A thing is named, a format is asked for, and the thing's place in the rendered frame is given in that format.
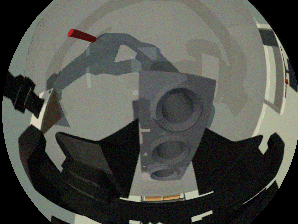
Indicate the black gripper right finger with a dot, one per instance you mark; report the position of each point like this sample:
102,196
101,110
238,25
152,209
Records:
215,157

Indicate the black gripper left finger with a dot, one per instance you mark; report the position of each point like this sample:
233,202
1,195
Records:
116,155

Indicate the red peg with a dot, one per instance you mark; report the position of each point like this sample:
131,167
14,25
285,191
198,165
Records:
81,35

